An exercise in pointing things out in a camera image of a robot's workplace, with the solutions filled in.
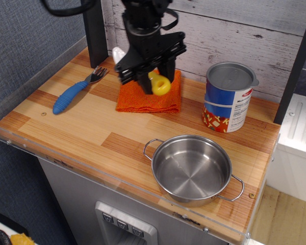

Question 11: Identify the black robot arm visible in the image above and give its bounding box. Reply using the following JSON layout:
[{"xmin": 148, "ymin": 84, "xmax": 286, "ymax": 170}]
[{"xmin": 115, "ymin": 1, "xmax": 186, "ymax": 95}]

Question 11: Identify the black right upright post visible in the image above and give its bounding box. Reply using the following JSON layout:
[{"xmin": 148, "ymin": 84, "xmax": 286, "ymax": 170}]
[{"xmin": 273, "ymin": 30, "xmax": 306, "ymax": 125}]

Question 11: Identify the blue handled metal fork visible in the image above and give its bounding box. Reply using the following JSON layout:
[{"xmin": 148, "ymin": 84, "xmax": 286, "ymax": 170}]
[{"xmin": 53, "ymin": 66, "xmax": 108, "ymax": 115}]

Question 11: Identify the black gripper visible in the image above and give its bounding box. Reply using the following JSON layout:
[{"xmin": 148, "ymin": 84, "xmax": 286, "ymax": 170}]
[{"xmin": 115, "ymin": 15, "xmax": 186, "ymax": 94}]

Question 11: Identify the stainless steel pot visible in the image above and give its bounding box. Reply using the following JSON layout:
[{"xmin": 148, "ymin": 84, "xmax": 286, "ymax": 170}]
[{"xmin": 147, "ymin": 135, "xmax": 245, "ymax": 207}]

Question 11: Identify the yellow handled white toy knife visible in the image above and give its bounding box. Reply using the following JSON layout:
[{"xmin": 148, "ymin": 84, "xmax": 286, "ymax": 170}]
[{"xmin": 112, "ymin": 47, "xmax": 171, "ymax": 96}]

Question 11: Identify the black and yellow corner object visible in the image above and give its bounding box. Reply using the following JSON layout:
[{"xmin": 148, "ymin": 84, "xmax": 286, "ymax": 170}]
[{"xmin": 0, "ymin": 214, "xmax": 36, "ymax": 244}]

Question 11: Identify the black left upright post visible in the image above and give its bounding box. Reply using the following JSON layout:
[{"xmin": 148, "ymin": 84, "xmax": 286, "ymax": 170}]
[{"xmin": 83, "ymin": 1, "xmax": 108, "ymax": 68}]

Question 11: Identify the clear acrylic guard rail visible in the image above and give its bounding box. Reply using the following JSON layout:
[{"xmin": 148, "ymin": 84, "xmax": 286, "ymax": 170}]
[{"xmin": 0, "ymin": 51, "xmax": 279, "ymax": 244}]

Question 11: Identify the orange folded towel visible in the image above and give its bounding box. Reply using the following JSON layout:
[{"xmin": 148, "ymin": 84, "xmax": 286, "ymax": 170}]
[{"xmin": 116, "ymin": 70, "xmax": 181, "ymax": 113}]

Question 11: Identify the white cabinet at right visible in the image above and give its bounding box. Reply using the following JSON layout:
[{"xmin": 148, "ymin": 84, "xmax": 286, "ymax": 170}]
[{"xmin": 266, "ymin": 94, "xmax": 306, "ymax": 202}]

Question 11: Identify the black upright post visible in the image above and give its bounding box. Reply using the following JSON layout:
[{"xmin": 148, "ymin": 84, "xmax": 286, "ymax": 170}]
[
  {"xmin": 83, "ymin": 1, "xmax": 108, "ymax": 68},
  {"xmin": 273, "ymin": 30, "xmax": 306, "ymax": 125}
]

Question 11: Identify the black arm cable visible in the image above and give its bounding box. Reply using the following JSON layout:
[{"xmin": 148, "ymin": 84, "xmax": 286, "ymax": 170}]
[{"xmin": 40, "ymin": 0, "xmax": 180, "ymax": 32}]

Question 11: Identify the blue labelled tin can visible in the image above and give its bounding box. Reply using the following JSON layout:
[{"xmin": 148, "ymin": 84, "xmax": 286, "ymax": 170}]
[{"xmin": 202, "ymin": 61, "xmax": 259, "ymax": 133}]

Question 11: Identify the silver dispenser button panel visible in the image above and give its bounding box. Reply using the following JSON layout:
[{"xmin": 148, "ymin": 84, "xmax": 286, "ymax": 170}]
[{"xmin": 95, "ymin": 201, "xmax": 158, "ymax": 244}]

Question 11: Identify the grey toy fridge cabinet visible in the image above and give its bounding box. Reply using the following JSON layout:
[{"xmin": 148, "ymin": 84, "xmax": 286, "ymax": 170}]
[{"xmin": 39, "ymin": 159, "xmax": 226, "ymax": 244}]

